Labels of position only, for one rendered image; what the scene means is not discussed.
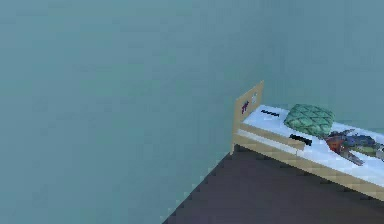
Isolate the small black flat object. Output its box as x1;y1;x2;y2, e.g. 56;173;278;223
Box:
260;109;281;119

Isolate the light wooden bed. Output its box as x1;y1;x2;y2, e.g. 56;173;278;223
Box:
230;79;384;202

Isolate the black remote control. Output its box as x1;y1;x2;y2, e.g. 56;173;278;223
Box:
289;133;313;147

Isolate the green quilted pillow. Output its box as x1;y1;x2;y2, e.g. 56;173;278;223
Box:
283;103;336;138

